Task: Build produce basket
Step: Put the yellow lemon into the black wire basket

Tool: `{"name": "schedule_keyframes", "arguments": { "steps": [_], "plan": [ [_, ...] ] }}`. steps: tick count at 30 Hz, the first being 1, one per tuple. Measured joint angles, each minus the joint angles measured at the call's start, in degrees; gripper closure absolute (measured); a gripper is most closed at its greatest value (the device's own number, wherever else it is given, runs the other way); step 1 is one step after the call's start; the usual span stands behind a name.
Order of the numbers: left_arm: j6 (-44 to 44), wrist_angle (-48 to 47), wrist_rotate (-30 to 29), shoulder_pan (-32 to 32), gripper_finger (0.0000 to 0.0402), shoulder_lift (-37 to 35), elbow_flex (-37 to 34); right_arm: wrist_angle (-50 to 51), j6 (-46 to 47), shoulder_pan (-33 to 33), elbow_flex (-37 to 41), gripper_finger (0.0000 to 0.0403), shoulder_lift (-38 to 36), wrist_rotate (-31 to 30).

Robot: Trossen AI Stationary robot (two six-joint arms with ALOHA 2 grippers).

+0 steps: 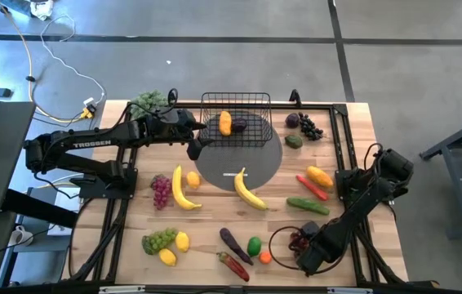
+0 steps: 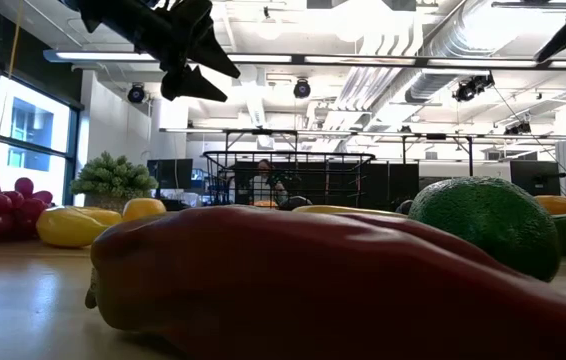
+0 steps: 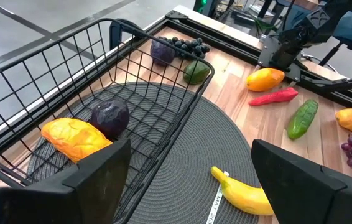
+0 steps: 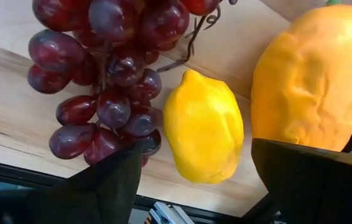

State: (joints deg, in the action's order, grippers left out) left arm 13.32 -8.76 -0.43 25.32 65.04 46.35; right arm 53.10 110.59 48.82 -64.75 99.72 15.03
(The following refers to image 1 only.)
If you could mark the green succulent in white pot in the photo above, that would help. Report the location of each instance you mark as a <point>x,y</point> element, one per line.
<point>149,100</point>

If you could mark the pink grape bunch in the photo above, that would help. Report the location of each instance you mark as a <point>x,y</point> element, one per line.
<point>161,192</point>

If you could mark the white crumpled object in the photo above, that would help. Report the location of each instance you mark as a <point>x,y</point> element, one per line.
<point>41,9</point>

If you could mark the black aluminium table frame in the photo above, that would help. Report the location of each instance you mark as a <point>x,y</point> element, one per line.
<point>316,107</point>

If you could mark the white mug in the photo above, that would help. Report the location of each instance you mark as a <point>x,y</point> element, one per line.
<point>19,236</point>

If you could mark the white paper sheet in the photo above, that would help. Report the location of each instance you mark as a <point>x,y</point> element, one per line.
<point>65,203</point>

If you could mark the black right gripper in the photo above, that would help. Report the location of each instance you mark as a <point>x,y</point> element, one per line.
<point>316,253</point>

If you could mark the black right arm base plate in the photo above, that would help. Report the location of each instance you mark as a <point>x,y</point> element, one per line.
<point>345,179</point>

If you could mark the green cucumber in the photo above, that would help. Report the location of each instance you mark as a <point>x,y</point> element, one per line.
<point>307,206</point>

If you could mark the black grape bunch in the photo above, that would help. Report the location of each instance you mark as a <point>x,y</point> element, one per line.
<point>310,127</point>

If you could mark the green lime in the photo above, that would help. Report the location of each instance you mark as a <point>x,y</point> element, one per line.
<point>254,246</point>

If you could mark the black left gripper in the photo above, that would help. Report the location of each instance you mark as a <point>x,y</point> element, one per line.
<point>178,126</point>

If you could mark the black frame clamp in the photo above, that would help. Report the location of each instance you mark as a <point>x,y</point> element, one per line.
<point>295,97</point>

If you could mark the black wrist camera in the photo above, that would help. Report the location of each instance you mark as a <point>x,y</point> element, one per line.
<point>194,153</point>
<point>309,229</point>

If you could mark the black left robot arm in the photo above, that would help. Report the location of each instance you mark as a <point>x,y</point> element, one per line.
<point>92,143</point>

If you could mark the long red pointed pepper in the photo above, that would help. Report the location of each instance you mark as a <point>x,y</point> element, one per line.
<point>234,266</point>

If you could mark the dark green avocado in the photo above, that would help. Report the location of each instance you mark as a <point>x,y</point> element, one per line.
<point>293,141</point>

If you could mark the small orange tangerine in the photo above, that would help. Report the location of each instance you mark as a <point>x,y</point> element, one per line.
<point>265,257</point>

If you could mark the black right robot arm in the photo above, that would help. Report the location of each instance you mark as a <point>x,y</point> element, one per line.
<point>361,204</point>

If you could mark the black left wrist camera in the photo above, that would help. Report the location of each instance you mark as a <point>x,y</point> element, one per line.
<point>194,153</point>

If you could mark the orange mango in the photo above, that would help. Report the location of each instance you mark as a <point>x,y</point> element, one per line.
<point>225,123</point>
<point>319,176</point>

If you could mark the red chili pepper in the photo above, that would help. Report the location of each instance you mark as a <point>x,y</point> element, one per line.
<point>312,188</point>

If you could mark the white power adapter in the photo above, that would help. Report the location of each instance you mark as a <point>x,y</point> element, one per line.
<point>88,101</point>

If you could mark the green grape bunch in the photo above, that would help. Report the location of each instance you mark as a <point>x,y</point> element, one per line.
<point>158,241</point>

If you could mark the dark red grape bunch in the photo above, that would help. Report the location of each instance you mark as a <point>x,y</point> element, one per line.
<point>296,243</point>

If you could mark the black desk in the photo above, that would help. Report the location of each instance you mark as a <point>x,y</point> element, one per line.
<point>2,155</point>

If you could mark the yellow lemon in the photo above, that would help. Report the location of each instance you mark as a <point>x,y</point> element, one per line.
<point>182,241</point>
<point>167,257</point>
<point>193,180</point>

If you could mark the silver frame bracket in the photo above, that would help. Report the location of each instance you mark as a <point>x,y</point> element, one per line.
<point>349,290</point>
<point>121,289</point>

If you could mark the dark purple eggplant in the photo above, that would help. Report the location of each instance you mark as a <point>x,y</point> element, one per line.
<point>235,246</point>

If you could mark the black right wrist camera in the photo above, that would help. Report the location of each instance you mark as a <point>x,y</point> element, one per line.
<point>309,229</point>

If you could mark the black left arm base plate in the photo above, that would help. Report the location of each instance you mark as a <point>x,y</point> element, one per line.
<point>92,190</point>

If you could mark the grey round woven placemat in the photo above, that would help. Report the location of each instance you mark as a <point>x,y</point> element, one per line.
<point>231,163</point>

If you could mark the yellow banana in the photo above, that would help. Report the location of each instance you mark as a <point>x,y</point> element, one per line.
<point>247,194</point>
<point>178,192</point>

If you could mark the dark purple round fruit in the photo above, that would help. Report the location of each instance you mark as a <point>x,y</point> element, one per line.
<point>239,125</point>

